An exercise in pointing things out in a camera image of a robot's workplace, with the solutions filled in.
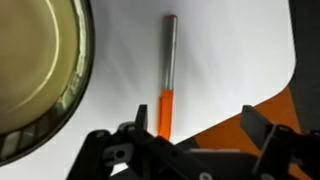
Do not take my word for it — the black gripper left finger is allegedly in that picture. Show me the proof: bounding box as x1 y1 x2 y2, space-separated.
134 104 149 135

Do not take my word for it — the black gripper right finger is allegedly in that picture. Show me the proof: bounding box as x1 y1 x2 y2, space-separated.
240 104 278 158

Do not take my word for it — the orange and silver pen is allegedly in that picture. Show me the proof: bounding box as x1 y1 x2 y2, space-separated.
157 13 179 141

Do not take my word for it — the white square table top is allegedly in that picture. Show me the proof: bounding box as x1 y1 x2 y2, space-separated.
0 0 303 180

